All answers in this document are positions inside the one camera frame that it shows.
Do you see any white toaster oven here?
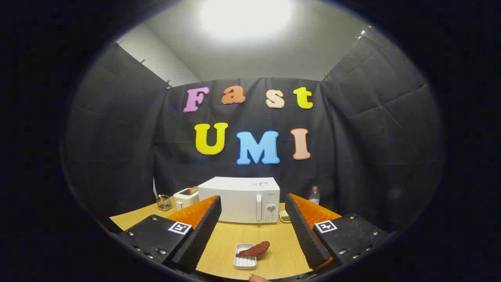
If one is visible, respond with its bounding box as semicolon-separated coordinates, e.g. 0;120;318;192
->
198;176;281;224

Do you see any red-brown meat piece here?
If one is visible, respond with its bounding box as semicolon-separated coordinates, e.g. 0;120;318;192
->
236;241;270;258

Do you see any cream pop-up toaster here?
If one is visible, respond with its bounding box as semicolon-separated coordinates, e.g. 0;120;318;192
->
173;186;200;212

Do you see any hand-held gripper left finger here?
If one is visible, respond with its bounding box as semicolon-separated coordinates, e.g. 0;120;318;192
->
117;195;222;273

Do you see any white rectangular plate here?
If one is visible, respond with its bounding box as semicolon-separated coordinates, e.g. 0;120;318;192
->
233;243;258;270

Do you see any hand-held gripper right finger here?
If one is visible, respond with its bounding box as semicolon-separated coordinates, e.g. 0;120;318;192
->
285;193;389;270

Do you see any bright ceiling light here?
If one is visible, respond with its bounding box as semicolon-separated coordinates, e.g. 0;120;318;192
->
200;0;294;40

